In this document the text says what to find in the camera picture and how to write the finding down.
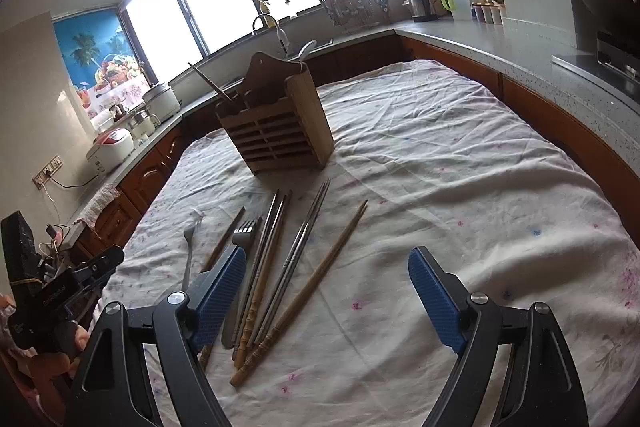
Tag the small dark-capped bottle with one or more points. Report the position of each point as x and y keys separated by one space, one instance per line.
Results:
x=287 y=7

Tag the pink knitted cloth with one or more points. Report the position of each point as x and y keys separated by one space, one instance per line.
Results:
x=97 y=203

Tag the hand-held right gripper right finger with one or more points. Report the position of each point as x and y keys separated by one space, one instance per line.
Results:
x=435 y=302

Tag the bamboo-jointed brown chopstick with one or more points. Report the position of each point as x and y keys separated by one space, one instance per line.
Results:
x=262 y=307
x=256 y=294

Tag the brown wooden chopstick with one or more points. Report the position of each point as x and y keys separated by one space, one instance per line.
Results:
x=210 y=84

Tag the person's left hand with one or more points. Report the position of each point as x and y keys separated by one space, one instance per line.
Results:
x=55 y=369

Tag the brown wooden lower cabinets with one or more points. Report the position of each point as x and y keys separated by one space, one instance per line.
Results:
x=150 y=177

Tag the metal chopstick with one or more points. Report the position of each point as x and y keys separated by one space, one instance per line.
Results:
x=274 y=219
x=269 y=217
x=300 y=247
x=306 y=247

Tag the yellow dish soap bottle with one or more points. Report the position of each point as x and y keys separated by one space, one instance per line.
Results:
x=268 y=16

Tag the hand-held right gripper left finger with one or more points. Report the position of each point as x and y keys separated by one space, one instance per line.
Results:
x=222 y=292

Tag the white container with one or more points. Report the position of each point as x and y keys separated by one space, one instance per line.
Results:
x=104 y=123

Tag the knife holder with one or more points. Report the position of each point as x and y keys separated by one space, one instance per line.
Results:
x=382 y=1

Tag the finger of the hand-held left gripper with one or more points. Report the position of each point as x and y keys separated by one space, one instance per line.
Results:
x=102 y=263

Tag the metal dish rack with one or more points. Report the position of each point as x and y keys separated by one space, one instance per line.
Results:
x=345 y=2

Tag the pink and white rice cooker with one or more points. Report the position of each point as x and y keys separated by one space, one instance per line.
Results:
x=110 y=147

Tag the wooden utensil holder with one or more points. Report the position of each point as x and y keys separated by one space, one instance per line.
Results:
x=280 y=132

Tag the seasoning jar set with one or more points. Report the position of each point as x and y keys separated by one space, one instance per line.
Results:
x=487 y=13

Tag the white ceramic spoon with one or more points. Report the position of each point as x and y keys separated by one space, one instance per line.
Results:
x=306 y=49

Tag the grey kitchen countertop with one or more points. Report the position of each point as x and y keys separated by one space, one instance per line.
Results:
x=500 y=52

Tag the metal sink faucet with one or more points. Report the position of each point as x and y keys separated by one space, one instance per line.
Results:
x=260 y=21

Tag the blue printed window blind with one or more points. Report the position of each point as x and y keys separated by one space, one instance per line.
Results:
x=95 y=52

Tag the wall socket strip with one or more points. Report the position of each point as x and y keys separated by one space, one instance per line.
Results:
x=47 y=172

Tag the steel gas stove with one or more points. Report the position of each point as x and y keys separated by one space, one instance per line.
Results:
x=615 y=57

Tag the steel electric kettle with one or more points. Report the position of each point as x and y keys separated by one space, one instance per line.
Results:
x=420 y=2

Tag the large white rice cooker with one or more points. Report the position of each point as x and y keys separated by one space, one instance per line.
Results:
x=162 y=101

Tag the light wooden chopstick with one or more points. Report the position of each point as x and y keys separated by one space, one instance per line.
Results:
x=320 y=274
x=327 y=274

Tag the white floral tablecloth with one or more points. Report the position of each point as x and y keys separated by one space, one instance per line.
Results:
x=425 y=157

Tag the metal fork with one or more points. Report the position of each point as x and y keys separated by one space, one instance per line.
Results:
x=246 y=234

